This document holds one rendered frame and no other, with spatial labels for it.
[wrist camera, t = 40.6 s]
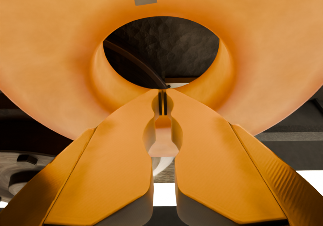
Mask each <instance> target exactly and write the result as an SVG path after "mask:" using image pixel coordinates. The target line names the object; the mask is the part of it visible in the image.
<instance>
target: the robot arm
mask: <svg viewBox="0 0 323 226"><path fill-rule="evenodd" d="M162 103H163V107H164V115H166V116H167V117H168V118H169V119H170V120H171V140H172V142H173V143H174V144H175V146H176V147H177V148H178V150H179V153H178V154H177V155H176V157H175V167H174V190H175V199H176V208H177V214H178V216H179V218H180V219H181V220H182V221H183V222H184V223H186V224H187V225H189V226H323V195H322V194H321V193H320V192H319V191H318V190H317V189H316V188H315V187H314V186H313V185H312V184H311V183H309V182H308V181H307V180H306V179H305V178H304V177H303V176H302V175H300V174H299V173H298V172H297V171H296V170H294V169H293V168H292V167H291V166H290V165H288V164H287V163H286V162H285V161H283V160H282V159H281V158H280V157H278V156H277V155H276V154H275V153H273V152H272V151H271V150H270V149H269V148H267V147H266V146H265V145H264V144H262V143H261V142H260V141H259V140H257V139H256V138H255V137H254V136H253V135H251V134H250V133H249V132H248V131H247V130H245V129H244V128H243V127H242V126H241V125H239V124H237V125H232V124H230V123H229V122H228V121H227V120H225V119H224V118H223V117H222V116H220V115H219V114H218V113H217V112H215V111H214V110H212V109H211V108H209V107H208V106H206V105H204V104H202V103H200V102H198V101H196V100H195V99H193V98H191V97H189V96H187V95H185V94H183V93H181V92H179V91H177V90H175V89H173V88H168V89H166V90H159V89H151V90H150V91H148V92H146V93H144V94H143V95H141V96H139V97H137V98H136V99H134V100H132V101H130V102H129V103H127V104H125V105H124V106H122V107H121V108H119V109H117V110H116V111H114V112H113V113H112V114H110V115H109V116H108V117H107V118H106V119H105V120H103V121H102V122H101V123H100V124H99V125H98V126H97V127H96V128H88V129H87V130H85V131H84V132H83V133H82V134H81V135H80V136H79V137H78V138H76V139H75V140H74V141H73V142H72V143H71V144H70V145H69V146H68V147H66V148H65V149H64V150H63V151H62V152H61V153H60V154H59V155H58V156H56V157H55V158H54V159H53V160H52V161H51V162H50V163H49V164H47V165H46V166H45V167H44V168H43V169H42V170H41V171H40V172H39V173H37V174H36V175H35V176H34V177H33V178H32V179H31V180H30V181H29V182H28V183H27V184H26V185H25V186H24V187H23V188H22V189H21V190H20V191H19V192H18V193H17V194H16V195H15V196H14V197H13V198H12V199H11V200H10V201H9V202H8V204H7V205H6V206H5V207H4V208H3V209H2V211H1V212H0V226H143V225H144V224H145V223H147V222H148V221H149V220H150V218H151V216H152V213H153V200H154V180H153V169H152V159H151V157H150V156H149V154H148V151H149V150H150V148H151V146H152V145H153V144H154V143H155V141H156V130H155V122H156V120H157V119H158V118H159V116H160V115H162Z"/></svg>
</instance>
